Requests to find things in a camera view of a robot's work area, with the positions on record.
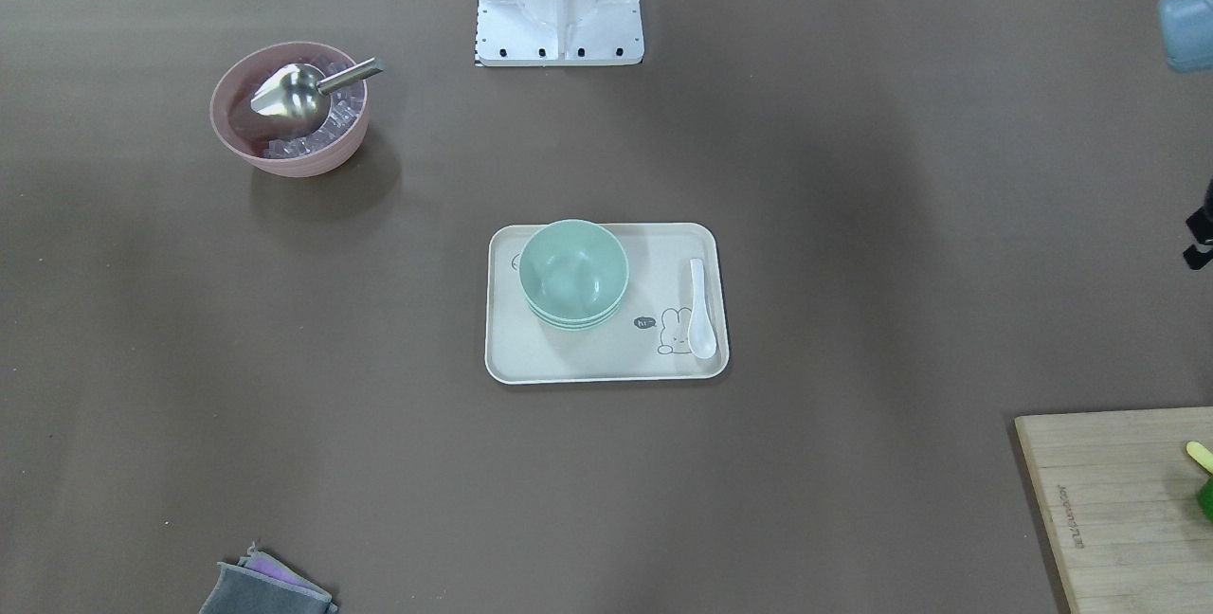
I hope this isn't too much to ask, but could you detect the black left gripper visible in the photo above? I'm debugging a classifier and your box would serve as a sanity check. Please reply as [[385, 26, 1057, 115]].
[[1183, 181, 1213, 271]]

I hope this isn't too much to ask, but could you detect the wooden cutting board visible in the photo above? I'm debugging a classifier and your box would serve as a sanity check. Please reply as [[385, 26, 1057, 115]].
[[1014, 407, 1212, 613]]

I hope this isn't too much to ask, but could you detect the white ceramic spoon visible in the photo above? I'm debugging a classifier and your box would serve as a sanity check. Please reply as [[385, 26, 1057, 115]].
[[688, 258, 718, 360]]

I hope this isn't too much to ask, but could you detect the metal ice scoop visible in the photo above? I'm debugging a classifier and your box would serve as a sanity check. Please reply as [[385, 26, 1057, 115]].
[[243, 58, 383, 140]]

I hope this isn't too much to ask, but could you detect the pink bowl with ice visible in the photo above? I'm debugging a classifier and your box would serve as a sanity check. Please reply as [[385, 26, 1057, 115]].
[[209, 41, 383, 178]]

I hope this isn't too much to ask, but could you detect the green bowl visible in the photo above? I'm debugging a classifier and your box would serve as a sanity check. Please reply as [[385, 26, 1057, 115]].
[[524, 299, 623, 323], [518, 220, 631, 317], [536, 312, 615, 331]]

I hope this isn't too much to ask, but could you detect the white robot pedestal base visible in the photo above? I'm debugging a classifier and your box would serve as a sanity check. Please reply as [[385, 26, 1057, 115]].
[[474, 0, 645, 67]]

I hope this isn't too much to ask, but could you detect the grey folded cloth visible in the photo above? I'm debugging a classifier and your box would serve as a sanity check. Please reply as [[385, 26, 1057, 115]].
[[199, 544, 338, 613]]

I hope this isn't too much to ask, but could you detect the yellow plastic knife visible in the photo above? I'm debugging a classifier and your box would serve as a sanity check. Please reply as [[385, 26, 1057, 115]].
[[1186, 440, 1213, 476]]

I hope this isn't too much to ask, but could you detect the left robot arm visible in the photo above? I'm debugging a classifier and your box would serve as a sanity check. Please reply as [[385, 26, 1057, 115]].
[[1157, 0, 1212, 271]]

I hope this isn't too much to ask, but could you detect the beige rabbit tray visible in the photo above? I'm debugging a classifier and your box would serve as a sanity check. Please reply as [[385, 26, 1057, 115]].
[[484, 223, 731, 385]]

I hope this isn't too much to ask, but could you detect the green lime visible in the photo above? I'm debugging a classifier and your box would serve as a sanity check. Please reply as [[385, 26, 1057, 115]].
[[1196, 477, 1213, 522]]

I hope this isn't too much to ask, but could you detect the green bowl on tray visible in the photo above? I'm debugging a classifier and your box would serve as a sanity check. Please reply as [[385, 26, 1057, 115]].
[[536, 312, 615, 331]]

